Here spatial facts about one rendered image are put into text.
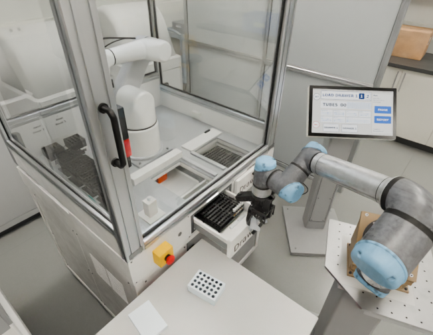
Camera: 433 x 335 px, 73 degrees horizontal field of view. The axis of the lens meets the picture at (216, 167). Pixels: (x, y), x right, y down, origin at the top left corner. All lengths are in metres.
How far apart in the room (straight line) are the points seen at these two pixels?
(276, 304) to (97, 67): 1.02
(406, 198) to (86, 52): 0.78
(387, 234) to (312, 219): 1.76
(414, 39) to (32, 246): 4.16
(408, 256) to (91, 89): 0.79
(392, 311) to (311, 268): 1.04
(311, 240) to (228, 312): 1.39
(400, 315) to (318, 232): 1.27
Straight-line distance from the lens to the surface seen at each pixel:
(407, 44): 4.08
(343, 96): 1.98
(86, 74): 0.76
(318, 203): 2.37
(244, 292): 1.27
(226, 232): 1.35
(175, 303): 1.25
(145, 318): 1.22
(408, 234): 0.76
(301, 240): 2.46
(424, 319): 1.45
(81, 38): 0.74
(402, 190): 0.81
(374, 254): 0.74
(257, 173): 1.06
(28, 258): 2.65
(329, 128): 1.90
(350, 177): 0.90
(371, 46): 2.54
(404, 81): 3.90
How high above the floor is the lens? 1.85
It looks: 37 degrees down
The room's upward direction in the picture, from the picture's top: 1 degrees clockwise
